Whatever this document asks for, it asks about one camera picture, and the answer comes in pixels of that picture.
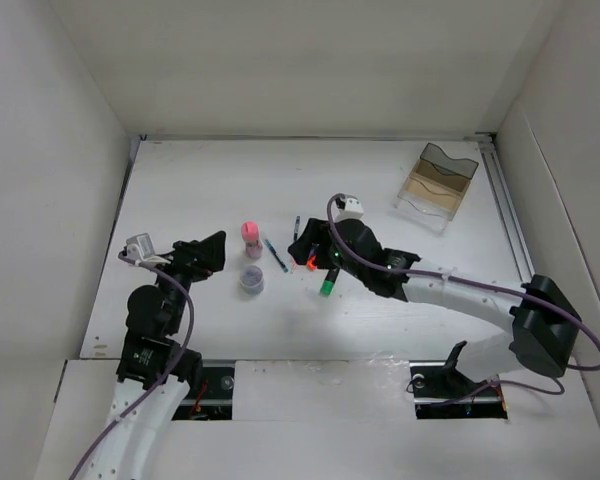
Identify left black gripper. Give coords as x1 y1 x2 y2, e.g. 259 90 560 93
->
144 230 224 333

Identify dark blue pen refill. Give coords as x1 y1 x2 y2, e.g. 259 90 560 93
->
293 215 300 241

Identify blue gel pen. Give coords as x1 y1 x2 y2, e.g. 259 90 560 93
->
263 238 289 273

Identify pink capped marker tube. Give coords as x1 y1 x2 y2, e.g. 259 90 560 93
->
241 221 262 259

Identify clear paperclip jar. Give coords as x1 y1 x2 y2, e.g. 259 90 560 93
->
239 265 264 296

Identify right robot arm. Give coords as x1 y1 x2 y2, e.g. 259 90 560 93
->
288 218 581 394

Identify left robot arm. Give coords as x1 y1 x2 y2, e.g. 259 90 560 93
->
70 230 226 479

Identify orange cap black highlighter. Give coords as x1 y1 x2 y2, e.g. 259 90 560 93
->
306 255 317 271

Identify green cap black highlighter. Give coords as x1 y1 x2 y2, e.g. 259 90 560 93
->
320 268 340 297

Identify tiered clear desk organizer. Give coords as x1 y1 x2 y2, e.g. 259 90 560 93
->
394 142 479 235

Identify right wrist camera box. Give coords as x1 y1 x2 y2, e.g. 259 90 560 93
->
336 195 364 222

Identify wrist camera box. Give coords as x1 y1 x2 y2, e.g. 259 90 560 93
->
336 195 364 222
125 233 155 261

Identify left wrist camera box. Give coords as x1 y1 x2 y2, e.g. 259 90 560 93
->
125 233 155 261

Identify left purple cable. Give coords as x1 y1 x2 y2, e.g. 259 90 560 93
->
68 252 197 480

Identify purple cable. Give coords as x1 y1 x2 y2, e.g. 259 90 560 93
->
327 193 600 407
68 252 197 480

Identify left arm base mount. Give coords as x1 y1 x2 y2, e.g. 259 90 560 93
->
173 363 235 421

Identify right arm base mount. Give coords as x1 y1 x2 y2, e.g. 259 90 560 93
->
405 341 508 420

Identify aluminium rail right side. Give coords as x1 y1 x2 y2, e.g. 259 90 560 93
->
475 135 535 282

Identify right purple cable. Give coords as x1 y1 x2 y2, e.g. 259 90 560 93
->
327 193 600 407

